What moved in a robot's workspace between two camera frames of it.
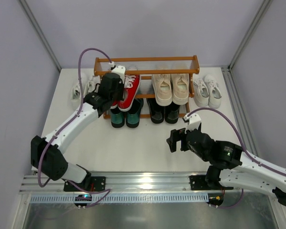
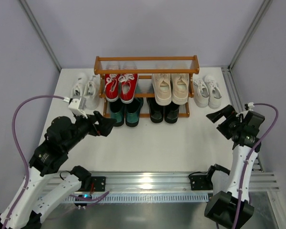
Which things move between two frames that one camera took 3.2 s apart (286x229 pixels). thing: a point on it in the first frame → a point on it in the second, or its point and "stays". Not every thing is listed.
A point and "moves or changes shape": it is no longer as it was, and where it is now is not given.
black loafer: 157,112 stays
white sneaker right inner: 201,94 stays
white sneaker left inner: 90,87 stays
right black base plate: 199,182 stays
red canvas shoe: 115,104 moves or changes shape
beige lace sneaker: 180,82 stays
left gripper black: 120,89 → 95,125
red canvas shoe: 131,83 moves or changes shape
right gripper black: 182,140 → 228,124
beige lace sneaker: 162,83 stays
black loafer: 171,113 stays
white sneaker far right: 214,92 stays
